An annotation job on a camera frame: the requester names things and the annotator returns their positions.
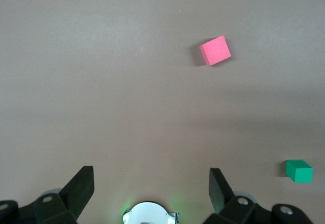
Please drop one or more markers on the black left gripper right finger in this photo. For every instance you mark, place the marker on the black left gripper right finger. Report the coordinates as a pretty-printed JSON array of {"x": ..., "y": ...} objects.
[{"x": 221, "y": 193}]

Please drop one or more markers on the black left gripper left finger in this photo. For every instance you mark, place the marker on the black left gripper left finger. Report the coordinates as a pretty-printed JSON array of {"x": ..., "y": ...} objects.
[{"x": 77, "y": 193}]

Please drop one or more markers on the green foam cube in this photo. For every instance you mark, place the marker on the green foam cube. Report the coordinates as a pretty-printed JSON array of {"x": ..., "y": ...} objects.
[{"x": 300, "y": 174}]

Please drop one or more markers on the brown table mat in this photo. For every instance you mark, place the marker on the brown table mat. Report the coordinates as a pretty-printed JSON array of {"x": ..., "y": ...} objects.
[{"x": 101, "y": 81}]

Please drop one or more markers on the pink foam cube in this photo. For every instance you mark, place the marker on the pink foam cube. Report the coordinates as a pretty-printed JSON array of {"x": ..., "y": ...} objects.
[{"x": 215, "y": 50}]

